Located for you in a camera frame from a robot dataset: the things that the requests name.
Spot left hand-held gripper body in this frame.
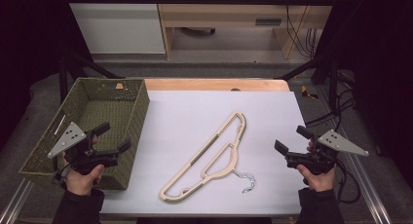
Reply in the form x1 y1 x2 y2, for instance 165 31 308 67
47 121 120 175

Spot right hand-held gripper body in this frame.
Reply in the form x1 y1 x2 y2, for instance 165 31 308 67
284 130 370 176

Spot green woven basket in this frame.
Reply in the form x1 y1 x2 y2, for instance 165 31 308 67
19 77 151 191

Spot person's right hand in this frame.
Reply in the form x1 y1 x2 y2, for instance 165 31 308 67
295 164 337 193

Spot person's left hand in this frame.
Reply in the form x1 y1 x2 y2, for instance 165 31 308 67
61 154 106 198

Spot yellow and black tool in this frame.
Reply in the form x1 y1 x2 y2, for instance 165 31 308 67
300 85 319 100

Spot black metal stand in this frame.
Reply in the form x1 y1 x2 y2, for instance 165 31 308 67
276 53 339 109
57 51 125 103

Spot white sheet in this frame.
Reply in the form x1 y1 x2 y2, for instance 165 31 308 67
100 90 308 216

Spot dark curtain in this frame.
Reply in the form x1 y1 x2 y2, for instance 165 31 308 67
0 0 86 150
315 0 413 181

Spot white cabinet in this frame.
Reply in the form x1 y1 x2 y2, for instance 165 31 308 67
62 0 167 55

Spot light wooden desk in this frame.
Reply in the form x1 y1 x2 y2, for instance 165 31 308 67
155 0 339 60

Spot black horizontal bar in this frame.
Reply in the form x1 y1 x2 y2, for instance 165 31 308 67
62 0 339 7

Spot black floor cables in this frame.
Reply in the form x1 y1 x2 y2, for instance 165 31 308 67
304 71 357 132

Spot grey left gripper cable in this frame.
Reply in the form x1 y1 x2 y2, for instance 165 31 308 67
53 164 71 186

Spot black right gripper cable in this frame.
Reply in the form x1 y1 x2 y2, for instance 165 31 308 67
334 159 362 205

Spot aluminium rail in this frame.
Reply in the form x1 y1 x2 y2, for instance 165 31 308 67
316 87 393 224
0 179 35 224

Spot black hanging cables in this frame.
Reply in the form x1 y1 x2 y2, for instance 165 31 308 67
284 0 319 58

